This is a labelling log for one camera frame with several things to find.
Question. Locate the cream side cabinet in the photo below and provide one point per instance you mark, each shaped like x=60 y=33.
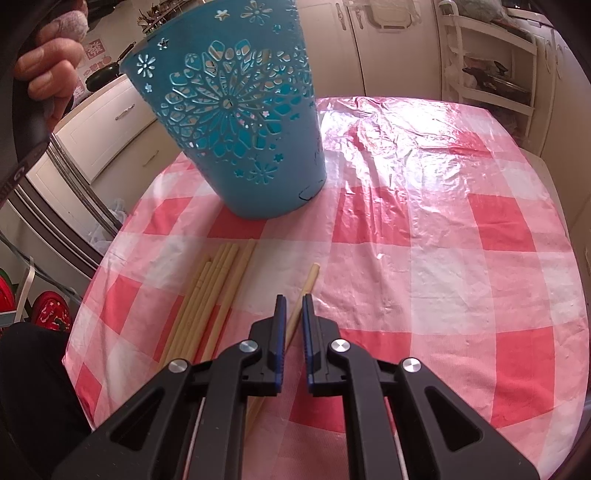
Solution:
x=561 y=92

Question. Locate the cream door cabinet row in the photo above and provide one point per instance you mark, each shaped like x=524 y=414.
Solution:
x=360 y=55

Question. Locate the person's dark trouser leg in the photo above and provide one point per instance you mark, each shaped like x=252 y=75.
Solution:
x=32 y=406

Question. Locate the red floral cushion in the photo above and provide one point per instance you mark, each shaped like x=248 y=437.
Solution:
x=51 y=314

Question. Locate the metal trimmed door frame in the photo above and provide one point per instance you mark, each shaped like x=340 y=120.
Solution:
x=87 y=203

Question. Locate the cream drawer cabinet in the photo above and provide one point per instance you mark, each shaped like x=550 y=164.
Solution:
x=111 y=134

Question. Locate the red checkered plastic tablecloth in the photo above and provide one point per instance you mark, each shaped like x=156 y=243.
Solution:
x=415 y=277

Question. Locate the blue perforated plastic basket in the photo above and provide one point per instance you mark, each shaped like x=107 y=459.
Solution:
x=277 y=184

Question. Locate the white door-hung rack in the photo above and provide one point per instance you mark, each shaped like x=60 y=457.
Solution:
x=392 y=11

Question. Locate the bunch of bamboo chopsticks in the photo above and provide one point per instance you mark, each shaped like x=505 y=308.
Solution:
x=203 y=304

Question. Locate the person's left hand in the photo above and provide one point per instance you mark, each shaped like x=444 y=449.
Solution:
x=51 y=60

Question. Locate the red wall sticker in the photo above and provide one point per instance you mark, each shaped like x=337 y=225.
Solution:
x=99 y=53

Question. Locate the clear plastic trash bag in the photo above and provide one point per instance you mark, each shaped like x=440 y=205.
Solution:
x=108 y=221

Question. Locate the black frying pan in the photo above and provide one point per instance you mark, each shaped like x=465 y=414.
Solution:
x=104 y=74

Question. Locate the dark pan with lid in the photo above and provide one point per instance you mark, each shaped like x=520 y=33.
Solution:
x=498 y=85

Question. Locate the hanging kitchen utensil rack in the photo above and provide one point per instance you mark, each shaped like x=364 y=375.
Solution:
x=147 y=14

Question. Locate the white shelf trolley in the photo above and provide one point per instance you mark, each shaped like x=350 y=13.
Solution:
x=489 y=50

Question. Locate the bamboo chopstick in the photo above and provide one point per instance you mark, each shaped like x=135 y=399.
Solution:
x=310 y=281

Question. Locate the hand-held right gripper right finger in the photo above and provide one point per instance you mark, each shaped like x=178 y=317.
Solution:
x=308 y=341

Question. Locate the red and green cushion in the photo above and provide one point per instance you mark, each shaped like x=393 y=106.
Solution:
x=7 y=290

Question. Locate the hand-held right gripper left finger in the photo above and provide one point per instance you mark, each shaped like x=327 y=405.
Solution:
x=277 y=341

